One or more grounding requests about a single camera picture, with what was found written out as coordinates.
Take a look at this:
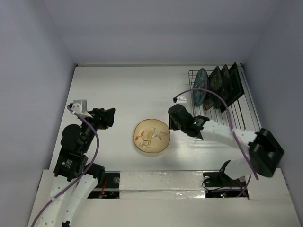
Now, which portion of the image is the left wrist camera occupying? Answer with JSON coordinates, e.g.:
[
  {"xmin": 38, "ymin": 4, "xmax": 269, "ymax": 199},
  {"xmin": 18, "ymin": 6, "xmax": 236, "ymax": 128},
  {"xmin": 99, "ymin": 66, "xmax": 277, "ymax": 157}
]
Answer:
[{"xmin": 70, "ymin": 99, "xmax": 92, "ymax": 118}]

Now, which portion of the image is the white foil-covered front board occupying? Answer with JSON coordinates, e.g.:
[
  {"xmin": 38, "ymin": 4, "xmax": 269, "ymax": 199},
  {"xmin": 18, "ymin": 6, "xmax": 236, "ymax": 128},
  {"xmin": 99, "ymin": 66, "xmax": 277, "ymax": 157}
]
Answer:
[{"xmin": 27, "ymin": 168, "xmax": 296, "ymax": 227}]

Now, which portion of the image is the teal round plate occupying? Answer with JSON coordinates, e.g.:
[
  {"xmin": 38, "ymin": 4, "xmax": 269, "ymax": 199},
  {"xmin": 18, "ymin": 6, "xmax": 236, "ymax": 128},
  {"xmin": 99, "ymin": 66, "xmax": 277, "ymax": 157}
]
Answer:
[{"xmin": 192, "ymin": 68, "xmax": 208, "ymax": 107}]

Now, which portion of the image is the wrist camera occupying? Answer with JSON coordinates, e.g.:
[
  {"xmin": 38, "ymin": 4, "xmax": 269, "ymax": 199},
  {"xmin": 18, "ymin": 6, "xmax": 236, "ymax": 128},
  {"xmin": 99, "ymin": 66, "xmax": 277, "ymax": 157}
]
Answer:
[
  {"xmin": 70, "ymin": 99, "xmax": 92, "ymax": 118},
  {"xmin": 173, "ymin": 96, "xmax": 187, "ymax": 107}
]

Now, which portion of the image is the cream bird plate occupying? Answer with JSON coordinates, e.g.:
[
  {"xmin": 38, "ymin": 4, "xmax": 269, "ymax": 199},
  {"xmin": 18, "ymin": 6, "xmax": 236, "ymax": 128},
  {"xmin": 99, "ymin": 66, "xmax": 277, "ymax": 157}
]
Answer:
[{"xmin": 134, "ymin": 119, "xmax": 171, "ymax": 154}]

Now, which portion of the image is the green square plate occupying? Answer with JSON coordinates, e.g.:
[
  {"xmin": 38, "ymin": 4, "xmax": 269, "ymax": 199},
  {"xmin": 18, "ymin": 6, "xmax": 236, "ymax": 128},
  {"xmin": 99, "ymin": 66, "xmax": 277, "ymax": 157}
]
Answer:
[{"xmin": 226, "ymin": 63, "xmax": 244, "ymax": 106}]

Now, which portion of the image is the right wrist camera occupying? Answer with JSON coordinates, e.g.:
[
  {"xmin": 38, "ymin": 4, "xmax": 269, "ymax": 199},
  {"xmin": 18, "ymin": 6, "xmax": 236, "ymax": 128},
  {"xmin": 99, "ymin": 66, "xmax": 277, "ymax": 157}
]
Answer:
[{"xmin": 173, "ymin": 96, "xmax": 187, "ymax": 107}]

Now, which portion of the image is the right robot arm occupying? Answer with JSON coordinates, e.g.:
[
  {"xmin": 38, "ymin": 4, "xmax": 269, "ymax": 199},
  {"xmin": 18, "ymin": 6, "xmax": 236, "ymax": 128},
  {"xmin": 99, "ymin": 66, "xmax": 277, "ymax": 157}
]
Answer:
[{"xmin": 168, "ymin": 104, "xmax": 284, "ymax": 186}]

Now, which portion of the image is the black floral square plate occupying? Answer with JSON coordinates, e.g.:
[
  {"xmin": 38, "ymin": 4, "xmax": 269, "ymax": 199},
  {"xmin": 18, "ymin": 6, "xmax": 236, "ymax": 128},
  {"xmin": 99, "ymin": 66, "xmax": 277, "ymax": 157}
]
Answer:
[{"xmin": 204, "ymin": 66, "xmax": 223, "ymax": 110}]

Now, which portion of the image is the wire dish rack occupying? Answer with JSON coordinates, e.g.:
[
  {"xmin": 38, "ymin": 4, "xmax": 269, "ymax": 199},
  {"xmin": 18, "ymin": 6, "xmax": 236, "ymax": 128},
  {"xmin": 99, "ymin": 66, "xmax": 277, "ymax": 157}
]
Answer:
[{"xmin": 188, "ymin": 68, "xmax": 255, "ymax": 131}]

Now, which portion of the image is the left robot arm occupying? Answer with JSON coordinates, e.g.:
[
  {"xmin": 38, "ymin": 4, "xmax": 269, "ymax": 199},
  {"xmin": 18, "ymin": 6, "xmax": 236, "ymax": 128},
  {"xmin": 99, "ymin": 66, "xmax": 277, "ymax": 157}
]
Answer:
[{"xmin": 32, "ymin": 103, "xmax": 116, "ymax": 227}]

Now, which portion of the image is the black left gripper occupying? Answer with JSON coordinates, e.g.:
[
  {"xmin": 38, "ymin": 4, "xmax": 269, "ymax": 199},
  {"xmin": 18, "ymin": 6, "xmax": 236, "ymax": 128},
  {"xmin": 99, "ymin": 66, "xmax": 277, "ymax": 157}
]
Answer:
[{"xmin": 80, "ymin": 107, "xmax": 115, "ymax": 152}]

